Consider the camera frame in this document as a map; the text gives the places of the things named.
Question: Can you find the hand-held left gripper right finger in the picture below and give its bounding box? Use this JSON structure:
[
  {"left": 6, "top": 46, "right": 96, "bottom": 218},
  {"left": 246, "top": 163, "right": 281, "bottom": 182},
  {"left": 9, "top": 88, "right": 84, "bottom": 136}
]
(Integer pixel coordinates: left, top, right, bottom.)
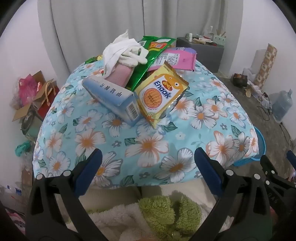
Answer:
[{"left": 194, "top": 147, "right": 273, "bottom": 241}]

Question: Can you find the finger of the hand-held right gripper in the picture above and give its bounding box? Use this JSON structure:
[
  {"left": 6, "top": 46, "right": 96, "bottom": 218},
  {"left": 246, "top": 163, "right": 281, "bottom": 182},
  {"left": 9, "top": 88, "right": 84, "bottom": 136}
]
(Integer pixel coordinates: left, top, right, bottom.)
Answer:
[
  {"left": 286, "top": 150, "right": 296, "bottom": 169},
  {"left": 259, "top": 154, "right": 281, "bottom": 186}
]

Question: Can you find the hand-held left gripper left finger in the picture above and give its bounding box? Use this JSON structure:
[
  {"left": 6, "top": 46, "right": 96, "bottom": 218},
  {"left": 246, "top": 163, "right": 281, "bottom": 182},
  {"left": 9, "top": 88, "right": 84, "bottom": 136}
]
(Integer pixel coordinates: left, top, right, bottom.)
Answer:
[{"left": 25, "top": 148, "right": 111, "bottom": 241}]

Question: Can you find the blue plastic basket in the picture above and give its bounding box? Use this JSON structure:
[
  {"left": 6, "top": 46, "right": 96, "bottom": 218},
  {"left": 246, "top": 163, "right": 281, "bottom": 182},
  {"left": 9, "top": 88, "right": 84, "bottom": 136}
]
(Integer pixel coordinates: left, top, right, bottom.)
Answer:
[{"left": 232, "top": 126, "right": 266, "bottom": 167}]

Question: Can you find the light blue cardboard box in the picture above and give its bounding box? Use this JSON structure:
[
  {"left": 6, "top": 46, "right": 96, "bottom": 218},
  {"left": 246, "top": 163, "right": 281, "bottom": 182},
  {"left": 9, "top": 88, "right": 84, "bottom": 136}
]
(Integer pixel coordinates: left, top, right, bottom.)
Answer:
[{"left": 82, "top": 76, "right": 141, "bottom": 127}]

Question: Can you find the yellow snack packet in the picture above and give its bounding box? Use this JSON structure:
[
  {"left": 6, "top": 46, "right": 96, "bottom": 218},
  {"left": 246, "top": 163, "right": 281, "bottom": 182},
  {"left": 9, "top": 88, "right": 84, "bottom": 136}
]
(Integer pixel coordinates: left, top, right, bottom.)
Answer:
[{"left": 134, "top": 61, "right": 189, "bottom": 129}]

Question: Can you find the pink snack bag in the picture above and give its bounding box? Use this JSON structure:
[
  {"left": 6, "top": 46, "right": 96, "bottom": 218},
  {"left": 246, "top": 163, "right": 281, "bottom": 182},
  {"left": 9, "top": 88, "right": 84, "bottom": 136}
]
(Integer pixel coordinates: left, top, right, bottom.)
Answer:
[{"left": 146, "top": 47, "right": 198, "bottom": 72}]

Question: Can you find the white cloth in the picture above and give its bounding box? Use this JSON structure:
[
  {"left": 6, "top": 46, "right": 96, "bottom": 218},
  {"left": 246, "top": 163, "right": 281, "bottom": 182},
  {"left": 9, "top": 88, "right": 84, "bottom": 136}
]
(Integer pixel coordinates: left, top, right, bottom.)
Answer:
[{"left": 102, "top": 30, "right": 149, "bottom": 77}]

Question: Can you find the green snack bag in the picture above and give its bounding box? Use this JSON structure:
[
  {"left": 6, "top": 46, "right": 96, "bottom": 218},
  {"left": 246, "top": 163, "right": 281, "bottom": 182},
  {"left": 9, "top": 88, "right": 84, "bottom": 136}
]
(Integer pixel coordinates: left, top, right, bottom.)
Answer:
[{"left": 125, "top": 35, "right": 176, "bottom": 92}]

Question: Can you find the floral blue tablecloth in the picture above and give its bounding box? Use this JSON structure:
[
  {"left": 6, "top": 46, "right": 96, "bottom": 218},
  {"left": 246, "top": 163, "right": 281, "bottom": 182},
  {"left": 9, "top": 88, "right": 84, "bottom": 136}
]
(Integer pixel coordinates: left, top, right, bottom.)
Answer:
[{"left": 32, "top": 59, "right": 259, "bottom": 186}]

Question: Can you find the large clear water jug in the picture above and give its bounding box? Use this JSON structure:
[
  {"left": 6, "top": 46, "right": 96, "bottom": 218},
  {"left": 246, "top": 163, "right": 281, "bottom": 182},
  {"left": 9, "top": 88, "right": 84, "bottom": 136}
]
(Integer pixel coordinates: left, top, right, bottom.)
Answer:
[{"left": 272, "top": 89, "right": 296, "bottom": 122}]

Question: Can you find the green plush cloth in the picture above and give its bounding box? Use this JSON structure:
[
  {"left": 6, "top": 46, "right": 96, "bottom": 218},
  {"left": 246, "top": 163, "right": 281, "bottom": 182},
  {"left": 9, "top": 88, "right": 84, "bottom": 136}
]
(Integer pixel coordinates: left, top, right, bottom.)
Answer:
[{"left": 138, "top": 189, "right": 203, "bottom": 241}]

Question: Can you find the teal cloth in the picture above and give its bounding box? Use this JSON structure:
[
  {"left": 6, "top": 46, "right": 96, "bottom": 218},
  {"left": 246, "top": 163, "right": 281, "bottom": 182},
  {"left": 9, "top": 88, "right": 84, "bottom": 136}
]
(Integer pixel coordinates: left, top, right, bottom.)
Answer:
[{"left": 14, "top": 141, "right": 31, "bottom": 157}]

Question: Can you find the crumpled white paper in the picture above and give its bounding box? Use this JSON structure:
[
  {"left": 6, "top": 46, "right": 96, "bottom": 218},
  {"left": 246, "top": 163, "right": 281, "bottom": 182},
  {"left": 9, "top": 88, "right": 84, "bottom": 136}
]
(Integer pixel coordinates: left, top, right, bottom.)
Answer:
[{"left": 246, "top": 81, "right": 266, "bottom": 99}]

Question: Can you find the brown cardboard box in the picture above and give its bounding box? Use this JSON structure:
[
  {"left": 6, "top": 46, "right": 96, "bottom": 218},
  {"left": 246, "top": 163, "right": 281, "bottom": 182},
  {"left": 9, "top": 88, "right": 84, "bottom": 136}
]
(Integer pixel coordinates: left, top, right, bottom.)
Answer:
[{"left": 11, "top": 71, "right": 58, "bottom": 121}]

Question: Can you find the dark box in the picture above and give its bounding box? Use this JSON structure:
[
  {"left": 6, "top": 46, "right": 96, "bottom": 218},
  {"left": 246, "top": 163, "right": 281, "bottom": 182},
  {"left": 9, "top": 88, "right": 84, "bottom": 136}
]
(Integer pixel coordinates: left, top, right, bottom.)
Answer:
[{"left": 232, "top": 73, "right": 248, "bottom": 88}]

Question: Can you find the patterned wrapping paper roll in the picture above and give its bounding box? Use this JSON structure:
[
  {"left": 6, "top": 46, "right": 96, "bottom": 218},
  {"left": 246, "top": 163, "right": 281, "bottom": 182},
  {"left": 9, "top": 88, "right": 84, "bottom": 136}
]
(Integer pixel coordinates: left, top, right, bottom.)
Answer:
[{"left": 253, "top": 43, "right": 278, "bottom": 90}]

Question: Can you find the pink plastic bag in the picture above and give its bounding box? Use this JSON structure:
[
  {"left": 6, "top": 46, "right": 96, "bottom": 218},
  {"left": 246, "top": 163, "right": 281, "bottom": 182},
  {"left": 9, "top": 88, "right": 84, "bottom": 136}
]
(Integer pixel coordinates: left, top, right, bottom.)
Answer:
[{"left": 18, "top": 74, "right": 40, "bottom": 106}]

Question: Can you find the grey cabinet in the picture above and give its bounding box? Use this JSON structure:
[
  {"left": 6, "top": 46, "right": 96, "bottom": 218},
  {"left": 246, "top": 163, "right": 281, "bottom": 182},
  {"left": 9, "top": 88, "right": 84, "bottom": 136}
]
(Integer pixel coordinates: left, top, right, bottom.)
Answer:
[{"left": 176, "top": 37, "right": 225, "bottom": 73}]

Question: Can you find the green white pen holder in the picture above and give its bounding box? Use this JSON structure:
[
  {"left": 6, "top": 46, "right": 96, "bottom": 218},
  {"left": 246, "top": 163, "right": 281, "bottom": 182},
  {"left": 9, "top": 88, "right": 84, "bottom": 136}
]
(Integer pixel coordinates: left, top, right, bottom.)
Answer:
[{"left": 212, "top": 29, "right": 227, "bottom": 45}]

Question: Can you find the grey curtain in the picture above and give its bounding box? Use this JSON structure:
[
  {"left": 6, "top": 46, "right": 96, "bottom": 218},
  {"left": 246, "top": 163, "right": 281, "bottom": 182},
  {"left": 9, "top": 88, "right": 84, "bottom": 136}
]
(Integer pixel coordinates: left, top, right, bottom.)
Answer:
[{"left": 37, "top": 0, "right": 244, "bottom": 77}]

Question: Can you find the black cable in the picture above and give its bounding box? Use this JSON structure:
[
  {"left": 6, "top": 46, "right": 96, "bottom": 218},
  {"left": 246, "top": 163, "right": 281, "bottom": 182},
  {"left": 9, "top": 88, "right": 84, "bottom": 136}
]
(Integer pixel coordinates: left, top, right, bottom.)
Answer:
[{"left": 257, "top": 93, "right": 275, "bottom": 121}]

